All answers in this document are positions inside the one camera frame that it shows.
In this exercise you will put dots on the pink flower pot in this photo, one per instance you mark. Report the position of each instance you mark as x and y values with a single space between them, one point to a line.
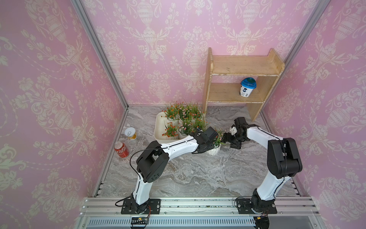
217 143
184 111
185 128

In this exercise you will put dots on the blue lidded white cup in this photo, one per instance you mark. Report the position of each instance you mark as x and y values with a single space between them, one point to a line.
247 86

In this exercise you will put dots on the potted plant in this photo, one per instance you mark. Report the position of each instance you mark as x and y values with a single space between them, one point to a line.
196 112

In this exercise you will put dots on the red flower pot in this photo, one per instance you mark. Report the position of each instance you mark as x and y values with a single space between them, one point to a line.
171 131

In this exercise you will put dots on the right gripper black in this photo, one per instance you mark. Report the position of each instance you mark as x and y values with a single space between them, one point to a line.
228 135

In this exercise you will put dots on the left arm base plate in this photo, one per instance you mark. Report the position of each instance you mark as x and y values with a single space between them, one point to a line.
152 206

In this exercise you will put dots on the orange flower pot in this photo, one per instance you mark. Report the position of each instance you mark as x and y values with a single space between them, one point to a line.
171 112
199 124

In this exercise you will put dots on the white plastic storage box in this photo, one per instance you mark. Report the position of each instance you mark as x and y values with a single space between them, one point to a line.
160 125

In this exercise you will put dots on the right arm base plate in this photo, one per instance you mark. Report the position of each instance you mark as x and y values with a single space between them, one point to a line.
246 206

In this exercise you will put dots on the red soda can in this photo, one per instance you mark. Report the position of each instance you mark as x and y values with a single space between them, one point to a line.
121 149

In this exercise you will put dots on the white round can top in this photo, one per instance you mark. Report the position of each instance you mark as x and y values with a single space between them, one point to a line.
130 133

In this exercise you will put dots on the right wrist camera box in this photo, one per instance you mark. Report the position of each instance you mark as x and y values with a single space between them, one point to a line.
240 124

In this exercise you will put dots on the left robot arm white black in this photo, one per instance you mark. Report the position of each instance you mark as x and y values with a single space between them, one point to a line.
153 160

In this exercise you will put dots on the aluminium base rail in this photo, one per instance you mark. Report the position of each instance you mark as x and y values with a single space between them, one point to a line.
200 213

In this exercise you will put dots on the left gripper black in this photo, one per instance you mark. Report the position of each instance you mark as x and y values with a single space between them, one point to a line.
211 147

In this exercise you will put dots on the wooden two-tier shelf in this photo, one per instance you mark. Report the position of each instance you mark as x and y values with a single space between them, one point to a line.
265 69

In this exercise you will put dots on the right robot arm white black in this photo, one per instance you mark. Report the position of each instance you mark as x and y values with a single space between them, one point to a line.
283 162

